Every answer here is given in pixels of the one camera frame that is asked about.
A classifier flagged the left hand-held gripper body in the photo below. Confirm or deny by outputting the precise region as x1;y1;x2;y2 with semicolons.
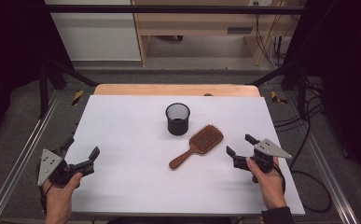
36;145;90;189

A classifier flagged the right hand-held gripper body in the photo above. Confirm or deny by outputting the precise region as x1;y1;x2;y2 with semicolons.
245;138;293;175

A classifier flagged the wooden paddle hairbrush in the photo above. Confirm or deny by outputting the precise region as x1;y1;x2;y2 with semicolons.
168;124;225;171

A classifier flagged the black mesh cup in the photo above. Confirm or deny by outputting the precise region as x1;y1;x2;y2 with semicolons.
164;102;191;136

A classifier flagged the person's left hand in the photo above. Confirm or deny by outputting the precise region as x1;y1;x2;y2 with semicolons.
42;172;84;217

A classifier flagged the person's right hand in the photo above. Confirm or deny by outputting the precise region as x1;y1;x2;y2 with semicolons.
245;156;287;210

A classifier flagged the yellow black floor tape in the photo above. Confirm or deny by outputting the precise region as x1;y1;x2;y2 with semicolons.
71;90;85;106
270;91;288;105

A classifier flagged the black metal stand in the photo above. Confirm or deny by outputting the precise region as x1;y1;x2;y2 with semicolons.
38;58;99;119
245;58;311;117

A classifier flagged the white table sheet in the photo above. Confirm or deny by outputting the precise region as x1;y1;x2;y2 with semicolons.
63;94;306;217

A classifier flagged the person's dark right sleeve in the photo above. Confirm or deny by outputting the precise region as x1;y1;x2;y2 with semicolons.
260;205;296;224

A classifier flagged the light wooden table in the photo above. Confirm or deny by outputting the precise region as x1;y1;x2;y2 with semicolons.
93;83;261;98

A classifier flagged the black curtain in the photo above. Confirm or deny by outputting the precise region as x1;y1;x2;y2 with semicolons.
284;0;361;183
0;0;74;147

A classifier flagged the white cabinet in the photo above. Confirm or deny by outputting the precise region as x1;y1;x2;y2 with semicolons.
43;0;143;63

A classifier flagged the beige wooden desk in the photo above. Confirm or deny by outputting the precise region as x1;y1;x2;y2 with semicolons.
131;0;304;67

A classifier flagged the aluminium frame rail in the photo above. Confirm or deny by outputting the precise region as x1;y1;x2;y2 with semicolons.
284;91;360;224
0;90;62;224

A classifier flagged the black floor cable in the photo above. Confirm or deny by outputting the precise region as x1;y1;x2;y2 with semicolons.
273;78;333;214

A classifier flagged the bundle of desk cables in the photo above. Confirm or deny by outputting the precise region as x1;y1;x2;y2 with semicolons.
253;1;298;70

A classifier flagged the dark desk drawer handle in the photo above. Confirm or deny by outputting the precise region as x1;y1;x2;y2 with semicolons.
227;26;254;35

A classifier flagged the black horizontal frame bar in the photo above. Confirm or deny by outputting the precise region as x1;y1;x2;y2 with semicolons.
43;4;307;15

